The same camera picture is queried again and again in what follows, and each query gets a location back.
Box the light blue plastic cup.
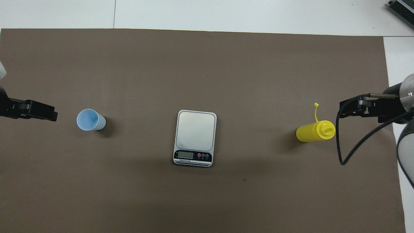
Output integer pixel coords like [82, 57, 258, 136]
[76, 108, 106, 131]

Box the yellow squeeze seasoning bottle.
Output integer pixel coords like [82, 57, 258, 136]
[296, 103, 336, 143]

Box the brown paper table mat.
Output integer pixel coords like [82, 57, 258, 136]
[0, 28, 407, 233]

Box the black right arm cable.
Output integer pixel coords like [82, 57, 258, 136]
[336, 93, 414, 166]

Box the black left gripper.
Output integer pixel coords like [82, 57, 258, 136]
[0, 86, 58, 122]

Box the grey ribbed electronics box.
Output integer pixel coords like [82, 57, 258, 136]
[387, 0, 414, 30]

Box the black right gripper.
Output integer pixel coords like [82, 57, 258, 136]
[339, 83, 409, 124]

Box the silver digital kitchen scale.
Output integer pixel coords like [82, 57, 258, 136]
[173, 109, 217, 168]

